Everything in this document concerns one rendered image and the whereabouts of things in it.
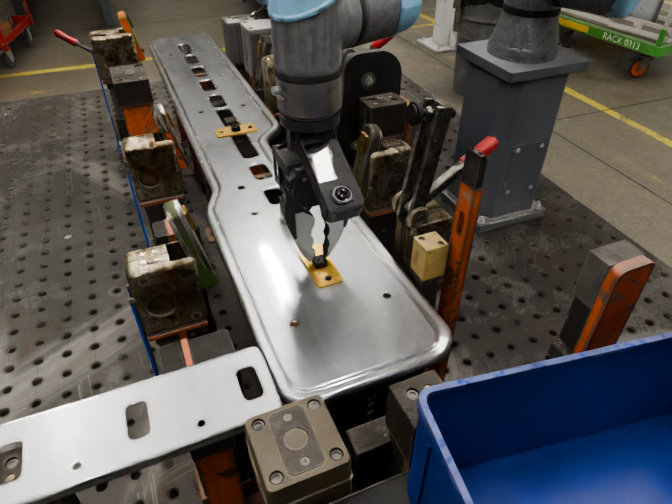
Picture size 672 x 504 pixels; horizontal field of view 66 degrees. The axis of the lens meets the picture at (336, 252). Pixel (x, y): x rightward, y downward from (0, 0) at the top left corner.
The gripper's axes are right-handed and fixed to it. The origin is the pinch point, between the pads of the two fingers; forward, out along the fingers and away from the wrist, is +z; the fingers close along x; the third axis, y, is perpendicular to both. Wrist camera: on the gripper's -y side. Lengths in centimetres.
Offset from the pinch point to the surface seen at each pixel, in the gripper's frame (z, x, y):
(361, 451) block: 2.7, 6.7, -27.6
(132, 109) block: 6, 18, 76
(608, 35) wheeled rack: 75, -341, 252
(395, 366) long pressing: 2.9, -1.6, -19.4
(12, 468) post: 3.7, 38.7, -15.1
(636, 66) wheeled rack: 91, -347, 224
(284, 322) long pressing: 2.5, 8.0, -8.1
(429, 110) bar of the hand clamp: -18.5, -14.8, -0.7
